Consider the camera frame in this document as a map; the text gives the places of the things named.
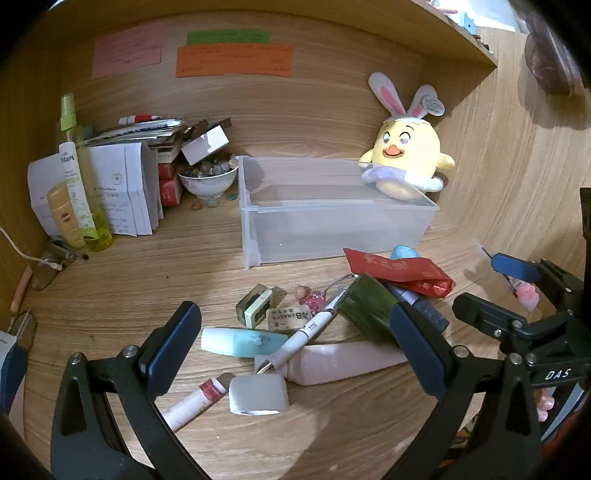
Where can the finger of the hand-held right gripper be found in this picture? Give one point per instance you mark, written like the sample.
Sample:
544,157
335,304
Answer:
515,266
489,318

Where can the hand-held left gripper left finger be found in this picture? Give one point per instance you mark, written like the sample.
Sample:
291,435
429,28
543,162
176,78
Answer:
171,339

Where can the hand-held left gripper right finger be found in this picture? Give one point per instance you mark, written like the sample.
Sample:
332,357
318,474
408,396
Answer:
415,350

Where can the purple grey marker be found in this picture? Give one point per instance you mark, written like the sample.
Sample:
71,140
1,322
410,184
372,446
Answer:
427,311

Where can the small red and white tube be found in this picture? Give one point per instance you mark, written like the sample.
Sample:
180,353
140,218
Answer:
194,401

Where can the light blue tube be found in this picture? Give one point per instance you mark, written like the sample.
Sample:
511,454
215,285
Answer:
240,342

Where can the large pink tube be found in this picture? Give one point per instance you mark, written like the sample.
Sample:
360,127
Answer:
346,364

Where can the red packet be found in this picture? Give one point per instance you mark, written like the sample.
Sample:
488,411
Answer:
401,270

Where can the green stamp block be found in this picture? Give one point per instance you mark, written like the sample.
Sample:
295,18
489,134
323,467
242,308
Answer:
253,307

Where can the light blue round object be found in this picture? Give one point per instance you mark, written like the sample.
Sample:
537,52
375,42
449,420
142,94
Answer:
405,252

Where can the white tape roll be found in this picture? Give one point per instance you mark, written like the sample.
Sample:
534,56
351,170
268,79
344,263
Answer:
258,394

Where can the white pen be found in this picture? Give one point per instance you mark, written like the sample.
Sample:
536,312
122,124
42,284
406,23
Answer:
307,330

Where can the pink bead charm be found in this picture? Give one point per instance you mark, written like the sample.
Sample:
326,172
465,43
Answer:
310,296

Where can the clear plastic storage box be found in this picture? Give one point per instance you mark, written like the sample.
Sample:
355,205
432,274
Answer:
323,221

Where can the person's right hand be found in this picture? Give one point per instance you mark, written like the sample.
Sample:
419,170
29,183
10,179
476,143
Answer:
545,406

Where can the small pink toy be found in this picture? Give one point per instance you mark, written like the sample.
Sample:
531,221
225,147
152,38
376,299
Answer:
528,296

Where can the yellow-green spray bottle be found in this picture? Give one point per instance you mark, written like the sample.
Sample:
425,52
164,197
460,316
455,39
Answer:
99,221

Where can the eyeglasses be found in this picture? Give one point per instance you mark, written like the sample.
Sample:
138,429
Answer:
55,258

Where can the pale green pebble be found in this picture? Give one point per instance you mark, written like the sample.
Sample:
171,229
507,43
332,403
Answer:
212,202

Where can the red carton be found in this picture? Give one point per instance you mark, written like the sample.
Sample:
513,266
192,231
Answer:
170,187

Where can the yellow chick plush toy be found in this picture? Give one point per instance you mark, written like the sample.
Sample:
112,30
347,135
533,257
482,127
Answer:
406,152

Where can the folded white paper sheets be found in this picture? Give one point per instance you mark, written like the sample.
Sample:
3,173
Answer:
129,184

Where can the white bowl of marbles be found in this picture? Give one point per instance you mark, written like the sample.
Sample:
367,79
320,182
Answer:
207,182

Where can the blue and white device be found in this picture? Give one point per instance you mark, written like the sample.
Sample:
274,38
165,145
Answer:
9,369

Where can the beige lotion bottle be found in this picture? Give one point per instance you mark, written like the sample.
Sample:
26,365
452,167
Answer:
62,212

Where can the white tube with green print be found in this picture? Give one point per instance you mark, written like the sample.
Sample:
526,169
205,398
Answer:
76,189

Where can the small white cardboard box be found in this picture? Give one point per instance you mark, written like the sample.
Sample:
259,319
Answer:
205,143

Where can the stack of booklets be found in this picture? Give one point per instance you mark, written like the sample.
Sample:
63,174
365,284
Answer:
138,131

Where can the dark brown object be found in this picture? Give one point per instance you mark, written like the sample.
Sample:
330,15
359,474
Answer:
551,55

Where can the red and white marker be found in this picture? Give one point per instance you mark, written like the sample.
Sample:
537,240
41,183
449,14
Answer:
138,119

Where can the wooden shelf board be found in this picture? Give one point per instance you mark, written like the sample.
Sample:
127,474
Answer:
461,41

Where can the orange sticky note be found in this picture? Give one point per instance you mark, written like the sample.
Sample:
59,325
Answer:
231,62

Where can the pink sticky note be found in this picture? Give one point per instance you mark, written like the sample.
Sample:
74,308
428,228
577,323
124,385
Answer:
127,50

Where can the green sticky note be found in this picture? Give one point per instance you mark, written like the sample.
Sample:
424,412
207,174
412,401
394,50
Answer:
226,38

